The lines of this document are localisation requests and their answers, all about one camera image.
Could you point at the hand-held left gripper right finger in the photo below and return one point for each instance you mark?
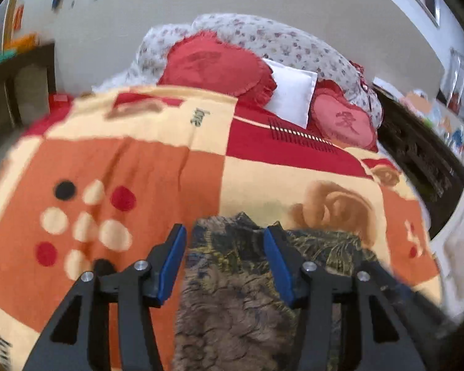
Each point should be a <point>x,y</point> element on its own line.
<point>278,266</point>

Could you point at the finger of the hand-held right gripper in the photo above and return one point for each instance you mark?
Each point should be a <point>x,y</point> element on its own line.
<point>410,297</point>

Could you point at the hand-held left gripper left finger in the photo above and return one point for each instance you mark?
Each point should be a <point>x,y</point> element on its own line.
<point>172,266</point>

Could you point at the dark floral patterned shirt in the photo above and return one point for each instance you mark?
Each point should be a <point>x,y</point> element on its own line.
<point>232,297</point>

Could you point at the white upholstered chair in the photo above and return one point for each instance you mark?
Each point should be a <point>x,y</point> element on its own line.
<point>462,247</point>

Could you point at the orange red printed blanket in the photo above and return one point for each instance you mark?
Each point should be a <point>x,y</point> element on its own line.
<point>139,170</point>

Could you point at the dark carved wooden cabinet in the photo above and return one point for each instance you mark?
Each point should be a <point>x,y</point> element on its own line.
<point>413,154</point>

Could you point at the small red heart cushion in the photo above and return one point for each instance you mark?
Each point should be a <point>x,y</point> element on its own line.
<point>344,119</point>

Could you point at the white pillow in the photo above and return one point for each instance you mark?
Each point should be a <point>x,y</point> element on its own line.
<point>294,92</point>

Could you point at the pile of colourful packages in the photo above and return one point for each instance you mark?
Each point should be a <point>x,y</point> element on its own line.
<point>433,116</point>

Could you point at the red bed sheet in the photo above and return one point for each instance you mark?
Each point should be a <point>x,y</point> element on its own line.
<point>60,104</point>

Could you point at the large red heart cushion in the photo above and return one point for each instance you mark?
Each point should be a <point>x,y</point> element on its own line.
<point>212,65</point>

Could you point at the red ruffled cloth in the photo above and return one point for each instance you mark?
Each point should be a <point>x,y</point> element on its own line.
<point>360,75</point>

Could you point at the floral upholstered headboard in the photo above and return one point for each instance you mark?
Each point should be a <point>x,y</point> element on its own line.
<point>278,38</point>

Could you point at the dark wooden side table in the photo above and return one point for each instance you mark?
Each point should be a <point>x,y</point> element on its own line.
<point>7,104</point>

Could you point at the orange box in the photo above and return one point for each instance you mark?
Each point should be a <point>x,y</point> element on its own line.
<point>25,42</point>

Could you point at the green items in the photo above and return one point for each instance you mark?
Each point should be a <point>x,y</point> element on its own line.
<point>2,57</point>

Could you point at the white wall shelf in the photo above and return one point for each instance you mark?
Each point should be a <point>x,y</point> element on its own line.
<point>462,85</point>

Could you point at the red wall sticker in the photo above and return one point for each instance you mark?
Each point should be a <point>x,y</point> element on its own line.
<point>18,16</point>

